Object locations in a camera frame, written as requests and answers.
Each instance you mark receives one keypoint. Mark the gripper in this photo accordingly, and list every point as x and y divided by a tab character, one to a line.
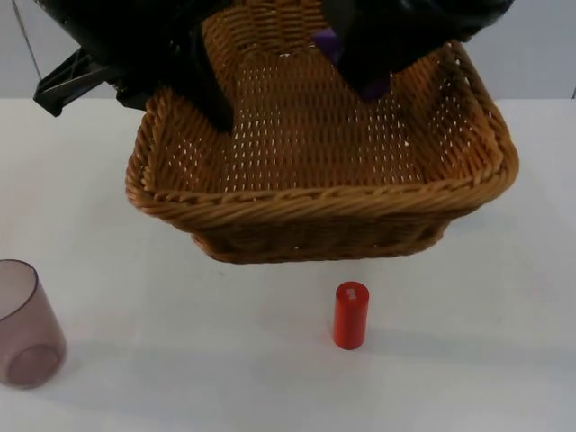
396	36
135	67

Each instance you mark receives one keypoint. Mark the purple triangular block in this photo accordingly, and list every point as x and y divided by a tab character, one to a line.
376	88

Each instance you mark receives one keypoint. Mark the brown wicker basket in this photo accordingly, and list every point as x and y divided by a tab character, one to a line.
315	148

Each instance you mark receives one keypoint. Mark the red cylinder block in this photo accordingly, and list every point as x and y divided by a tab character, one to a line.
350	317

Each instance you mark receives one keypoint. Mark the clear purple-tinted cup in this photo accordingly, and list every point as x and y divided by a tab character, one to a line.
28	326

